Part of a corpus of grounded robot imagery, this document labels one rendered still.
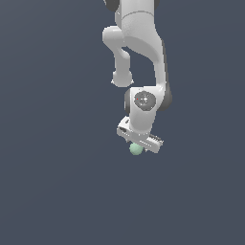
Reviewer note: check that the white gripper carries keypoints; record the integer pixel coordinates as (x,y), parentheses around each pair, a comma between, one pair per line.
(140,138)

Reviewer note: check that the pale green ball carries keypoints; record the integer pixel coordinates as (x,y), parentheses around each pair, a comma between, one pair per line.
(135,149)

